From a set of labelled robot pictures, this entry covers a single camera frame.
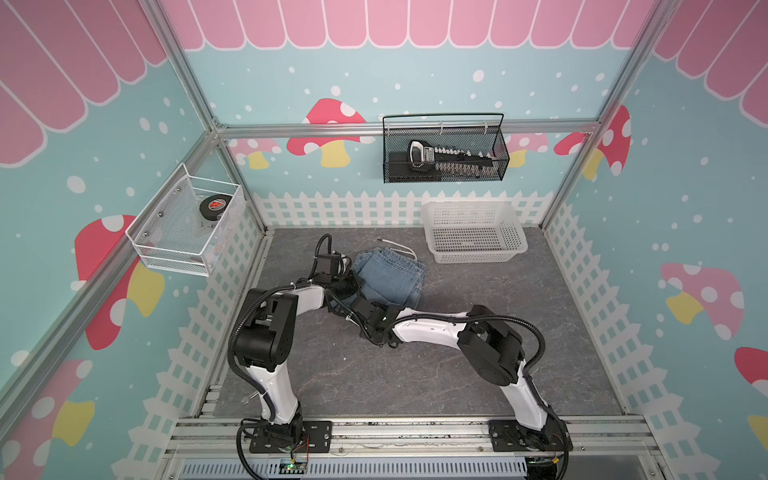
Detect small green circuit board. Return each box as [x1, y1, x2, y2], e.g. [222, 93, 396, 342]
[278, 459, 308, 475]

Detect black wire mesh wall basket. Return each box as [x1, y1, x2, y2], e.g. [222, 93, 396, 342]
[381, 113, 509, 183]

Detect black tape roll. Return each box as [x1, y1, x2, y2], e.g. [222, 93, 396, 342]
[199, 194, 232, 222]

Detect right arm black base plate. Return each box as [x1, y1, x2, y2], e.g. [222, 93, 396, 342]
[488, 416, 573, 452]

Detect white wire mesh wall basket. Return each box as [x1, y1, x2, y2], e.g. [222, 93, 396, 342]
[125, 164, 246, 277]

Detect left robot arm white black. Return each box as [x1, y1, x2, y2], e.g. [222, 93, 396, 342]
[226, 233, 357, 479]

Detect silver wrench tool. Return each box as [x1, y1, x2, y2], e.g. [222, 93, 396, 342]
[241, 391, 263, 405]

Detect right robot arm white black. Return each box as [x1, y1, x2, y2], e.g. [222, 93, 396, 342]
[343, 298, 572, 479]

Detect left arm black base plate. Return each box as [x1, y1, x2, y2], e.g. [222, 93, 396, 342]
[247, 421, 333, 454]

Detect black screwdriver bit set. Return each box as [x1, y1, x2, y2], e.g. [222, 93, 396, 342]
[406, 140, 500, 180]

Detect blue denim long pants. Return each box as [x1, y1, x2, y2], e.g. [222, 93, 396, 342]
[352, 238, 426, 309]

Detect white plastic basket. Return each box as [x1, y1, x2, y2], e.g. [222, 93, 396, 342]
[421, 201, 528, 264]

